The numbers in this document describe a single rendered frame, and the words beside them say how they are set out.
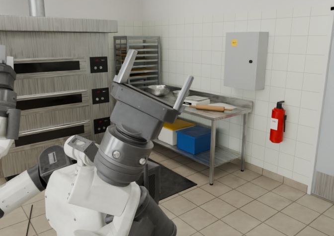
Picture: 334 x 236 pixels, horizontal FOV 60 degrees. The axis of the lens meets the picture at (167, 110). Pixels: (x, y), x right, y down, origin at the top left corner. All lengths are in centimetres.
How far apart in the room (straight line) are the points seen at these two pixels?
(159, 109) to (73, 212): 44
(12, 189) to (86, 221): 34
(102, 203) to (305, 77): 323
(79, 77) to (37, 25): 88
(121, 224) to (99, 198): 6
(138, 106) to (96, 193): 17
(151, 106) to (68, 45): 358
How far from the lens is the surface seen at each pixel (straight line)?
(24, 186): 107
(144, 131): 48
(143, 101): 47
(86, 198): 53
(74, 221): 84
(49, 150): 108
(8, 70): 105
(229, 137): 434
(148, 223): 73
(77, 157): 86
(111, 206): 54
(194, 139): 392
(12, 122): 102
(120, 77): 50
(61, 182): 91
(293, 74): 365
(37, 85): 393
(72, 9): 515
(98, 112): 427
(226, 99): 415
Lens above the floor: 176
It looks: 14 degrees down
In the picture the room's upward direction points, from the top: straight up
